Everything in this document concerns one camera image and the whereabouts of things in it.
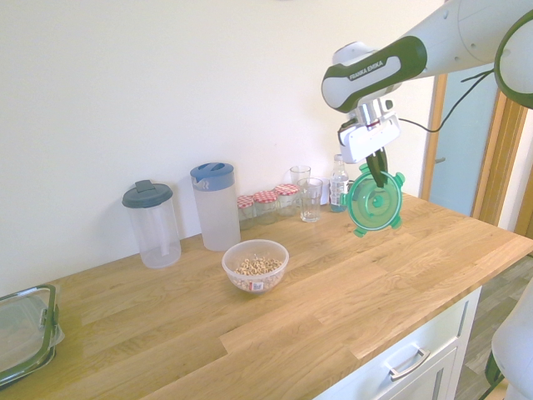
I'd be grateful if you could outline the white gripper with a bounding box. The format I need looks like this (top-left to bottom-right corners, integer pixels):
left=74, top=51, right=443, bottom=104
left=336, top=112, right=401, bottom=189

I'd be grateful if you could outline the green round container lid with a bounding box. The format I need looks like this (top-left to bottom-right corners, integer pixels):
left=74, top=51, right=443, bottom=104
left=337, top=162, right=406, bottom=239

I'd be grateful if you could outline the jar with red checkered lid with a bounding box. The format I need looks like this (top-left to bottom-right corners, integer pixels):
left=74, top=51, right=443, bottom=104
left=274, top=184, right=301, bottom=217
left=253, top=191, right=279, bottom=226
left=237, top=195, right=256, bottom=231

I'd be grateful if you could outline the clear pitcher blue lid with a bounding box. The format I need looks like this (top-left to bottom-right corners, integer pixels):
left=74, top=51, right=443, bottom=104
left=190, top=162, right=242, bottom=253

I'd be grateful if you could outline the clear pitcher dark grey lid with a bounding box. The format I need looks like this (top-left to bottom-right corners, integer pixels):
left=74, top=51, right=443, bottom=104
left=122, top=179, right=182, bottom=269

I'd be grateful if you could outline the rectangular container green-rimmed lid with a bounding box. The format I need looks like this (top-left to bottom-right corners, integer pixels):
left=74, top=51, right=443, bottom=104
left=0, top=284, right=66, bottom=388

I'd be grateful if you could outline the clear hint water bottle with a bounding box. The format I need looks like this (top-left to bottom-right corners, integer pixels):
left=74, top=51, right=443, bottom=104
left=328, top=153, right=350, bottom=213

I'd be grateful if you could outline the faceted glass tumbler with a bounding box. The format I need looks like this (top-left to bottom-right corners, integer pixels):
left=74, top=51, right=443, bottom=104
left=296, top=177, right=325, bottom=223

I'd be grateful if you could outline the clear bowl with cereal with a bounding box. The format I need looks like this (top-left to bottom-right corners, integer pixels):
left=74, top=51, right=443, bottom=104
left=221, top=238, right=290, bottom=295

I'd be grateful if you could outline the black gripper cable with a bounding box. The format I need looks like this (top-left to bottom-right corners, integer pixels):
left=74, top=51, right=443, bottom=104
left=397, top=68, right=501, bottom=134

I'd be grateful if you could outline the wooden door frame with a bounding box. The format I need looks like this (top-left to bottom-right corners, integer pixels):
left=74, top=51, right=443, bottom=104
left=418, top=70, right=533, bottom=241

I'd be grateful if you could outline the white drawer with handle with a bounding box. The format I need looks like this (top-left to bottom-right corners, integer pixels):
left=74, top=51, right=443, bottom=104
left=311, top=285, right=484, bottom=400

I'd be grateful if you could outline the silver vertical cabinet handle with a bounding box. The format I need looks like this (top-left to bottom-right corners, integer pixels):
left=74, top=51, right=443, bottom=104
left=456, top=299, right=471, bottom=338

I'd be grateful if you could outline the silver drawer handle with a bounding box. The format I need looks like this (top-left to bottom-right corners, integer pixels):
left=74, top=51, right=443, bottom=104
left=385, top=344, right=431, bottom=381

